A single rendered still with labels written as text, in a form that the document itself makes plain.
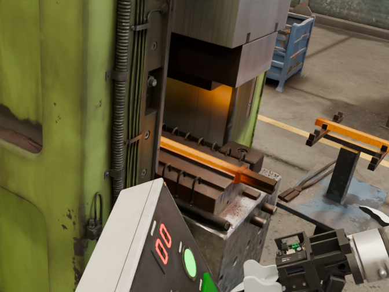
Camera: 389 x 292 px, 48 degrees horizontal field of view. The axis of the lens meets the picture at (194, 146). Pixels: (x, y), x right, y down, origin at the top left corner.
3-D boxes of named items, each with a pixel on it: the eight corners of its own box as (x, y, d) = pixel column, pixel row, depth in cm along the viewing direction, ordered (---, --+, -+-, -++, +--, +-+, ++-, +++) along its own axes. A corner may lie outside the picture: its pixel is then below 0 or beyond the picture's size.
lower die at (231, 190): (245, 187, 127) (250, 161, 123) (212, 221, 111) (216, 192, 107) (129, 139, 144) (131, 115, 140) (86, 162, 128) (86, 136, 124)
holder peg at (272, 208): (276, 213, 127) (278, 205, 126) (272, 217, 125) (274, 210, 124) (263, 207, 129) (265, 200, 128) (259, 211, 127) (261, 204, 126)
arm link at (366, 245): (384, 254, 72) (399, 291, 65) (355, 261, 73) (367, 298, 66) (373, 218, 69) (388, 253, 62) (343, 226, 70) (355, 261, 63)
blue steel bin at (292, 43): (302, 75, 538) (317, 15, 505) (281, 91, 475) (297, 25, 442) (216, 51, 584) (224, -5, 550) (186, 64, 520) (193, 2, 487)
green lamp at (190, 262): (202, 269, 74) (206, 249, 72) (188, 285, 70) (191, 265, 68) (187, 261, 75) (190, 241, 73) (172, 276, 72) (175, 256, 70)
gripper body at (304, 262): (270, 238, 73) (343, 219, 70) (285, 276, 76) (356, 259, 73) (272, 270, 66) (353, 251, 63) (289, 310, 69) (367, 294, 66)
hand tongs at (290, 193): (349, 151, 201) (350, 149, 200) (358, 155, 198) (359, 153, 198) (277, 197, 160) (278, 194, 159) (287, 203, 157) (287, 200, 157)
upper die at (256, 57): (270, 69, 110) (278, 30, 106) (235, 88, 94) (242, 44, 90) (136, 30, 127) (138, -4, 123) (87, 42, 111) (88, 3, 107)
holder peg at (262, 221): (266, 226, 121) (268, 218, 120) (262, 231, 119) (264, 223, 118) (252, 220, 123) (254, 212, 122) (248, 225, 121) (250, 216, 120)
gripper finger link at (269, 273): (221, 262, 75) (273, 248, 73) (233, 286, 77) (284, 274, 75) (220, 274, 72) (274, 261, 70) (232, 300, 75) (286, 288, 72)
